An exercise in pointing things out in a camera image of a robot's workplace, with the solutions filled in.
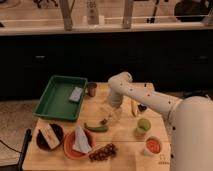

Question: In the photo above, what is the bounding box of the yellow banana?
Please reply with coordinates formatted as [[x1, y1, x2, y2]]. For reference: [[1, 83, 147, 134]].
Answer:
[[131, 99, 138, 117]]

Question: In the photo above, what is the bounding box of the white cup orange content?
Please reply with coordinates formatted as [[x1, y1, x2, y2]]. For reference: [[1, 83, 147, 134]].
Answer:
[[143, 136, 162, 156]]

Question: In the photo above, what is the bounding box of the green plastic tray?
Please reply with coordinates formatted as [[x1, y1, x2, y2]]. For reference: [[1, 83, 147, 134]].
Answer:
[[34, 75, 87, 122]]

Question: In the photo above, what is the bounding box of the green cup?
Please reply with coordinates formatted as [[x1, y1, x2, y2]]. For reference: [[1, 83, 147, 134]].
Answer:
[[136, 118, 151, 134]]

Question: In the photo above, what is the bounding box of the grey sponge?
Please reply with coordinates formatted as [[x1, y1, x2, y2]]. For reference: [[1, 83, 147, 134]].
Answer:
[[69, 87, 83, 102]]

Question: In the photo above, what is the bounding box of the green pepper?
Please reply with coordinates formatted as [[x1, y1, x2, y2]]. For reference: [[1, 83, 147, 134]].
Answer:
[[84, 123, 108, 133]]

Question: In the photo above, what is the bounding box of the brown metal cup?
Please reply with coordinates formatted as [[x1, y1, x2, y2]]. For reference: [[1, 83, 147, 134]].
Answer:
[[87, 82, 97, 97]]

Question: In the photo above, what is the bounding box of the dark brown bowl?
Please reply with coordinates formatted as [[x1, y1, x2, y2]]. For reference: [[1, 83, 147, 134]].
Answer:
[[36, 124, 64, 151]]

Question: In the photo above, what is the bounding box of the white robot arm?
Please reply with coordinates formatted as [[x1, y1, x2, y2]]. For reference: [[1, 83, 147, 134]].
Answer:
[[106, 72, 213, 171]]

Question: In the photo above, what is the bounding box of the white box in bowl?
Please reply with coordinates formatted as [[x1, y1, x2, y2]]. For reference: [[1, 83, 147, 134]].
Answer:
[[41, 125, 60, 149]]

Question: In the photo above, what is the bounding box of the dark small object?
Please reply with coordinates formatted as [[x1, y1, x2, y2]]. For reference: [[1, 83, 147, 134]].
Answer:
[[138, 104, 147, 112]]

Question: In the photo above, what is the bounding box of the black pole at table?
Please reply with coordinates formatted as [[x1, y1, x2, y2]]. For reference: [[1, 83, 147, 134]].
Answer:
[[17, 129, 32, 171]]

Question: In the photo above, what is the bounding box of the orange plate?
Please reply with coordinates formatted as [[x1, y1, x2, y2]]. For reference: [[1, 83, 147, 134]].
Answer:
[[63, 130, 95, 160]]

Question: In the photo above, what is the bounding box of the white crumpled napkin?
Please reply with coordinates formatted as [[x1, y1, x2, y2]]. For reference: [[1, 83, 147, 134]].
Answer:
[[72, 126, 92, 154]]

